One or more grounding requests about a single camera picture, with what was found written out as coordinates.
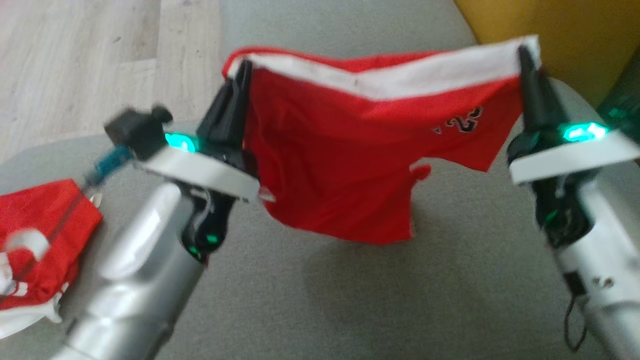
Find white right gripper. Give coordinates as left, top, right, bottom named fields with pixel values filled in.
left=506, top=46, right=640, bottom=185

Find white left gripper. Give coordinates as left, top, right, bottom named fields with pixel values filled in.
left=132, top=61, right=261, bottom=203

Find red shorts with white waistband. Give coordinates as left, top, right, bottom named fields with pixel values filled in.
left=221, top=35, right=542, bottom=246

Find red jersey with black lettering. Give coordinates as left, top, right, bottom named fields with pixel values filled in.
left=0, top=179, right=104, bottom=340

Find yellow sofa backrest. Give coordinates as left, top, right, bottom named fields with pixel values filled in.
left=454, top=0, right=640, bottom=108

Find small grey sofa cushion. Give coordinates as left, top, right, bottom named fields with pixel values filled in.
left=220, top=0, right=477, bottom=57

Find large grey sofa seat cushion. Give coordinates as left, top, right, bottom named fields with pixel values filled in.
left=0, top=52, right=640, bottom=360

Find teal camera cable connector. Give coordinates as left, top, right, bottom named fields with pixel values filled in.
left=82, top=145, right=136, bottom=189

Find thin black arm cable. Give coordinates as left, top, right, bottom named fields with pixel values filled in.
left=562, top=272, right=590, bottom=352

